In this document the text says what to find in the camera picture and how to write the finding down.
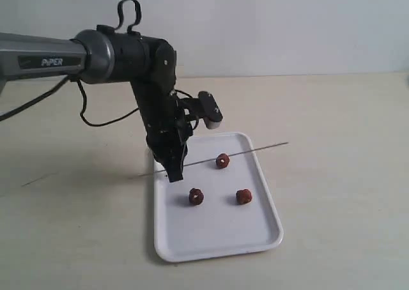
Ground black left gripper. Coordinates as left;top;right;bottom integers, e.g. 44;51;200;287
146;91;193;183

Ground red date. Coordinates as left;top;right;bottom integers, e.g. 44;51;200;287
189;188;204;206
215;153;230;169
235;189;252;205

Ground thin metal skewer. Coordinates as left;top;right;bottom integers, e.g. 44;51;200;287
127;142;289;180

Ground white rectangular plastic tray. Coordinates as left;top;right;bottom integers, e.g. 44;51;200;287
153;132;284;263

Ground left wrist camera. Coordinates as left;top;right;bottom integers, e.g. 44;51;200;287
180;91;223;130

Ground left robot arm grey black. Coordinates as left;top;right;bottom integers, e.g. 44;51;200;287
1;26;192;182

